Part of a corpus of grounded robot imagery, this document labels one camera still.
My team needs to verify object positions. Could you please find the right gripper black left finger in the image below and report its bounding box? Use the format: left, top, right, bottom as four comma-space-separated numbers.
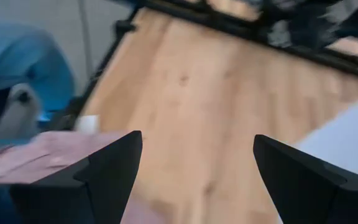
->
9, 130, 144, 224

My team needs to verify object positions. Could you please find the pink knit garment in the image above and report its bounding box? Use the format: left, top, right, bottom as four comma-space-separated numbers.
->
0, 130, 168, 224

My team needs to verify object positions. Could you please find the white plastic bin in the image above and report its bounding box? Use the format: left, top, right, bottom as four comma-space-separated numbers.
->
291, 89, 358, 183

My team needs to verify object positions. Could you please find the black aluminium table frame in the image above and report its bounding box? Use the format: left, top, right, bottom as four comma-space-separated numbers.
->
46, 0, 358, 132

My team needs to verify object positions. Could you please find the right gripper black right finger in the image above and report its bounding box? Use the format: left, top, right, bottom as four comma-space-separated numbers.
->
252, 134, 358, 224

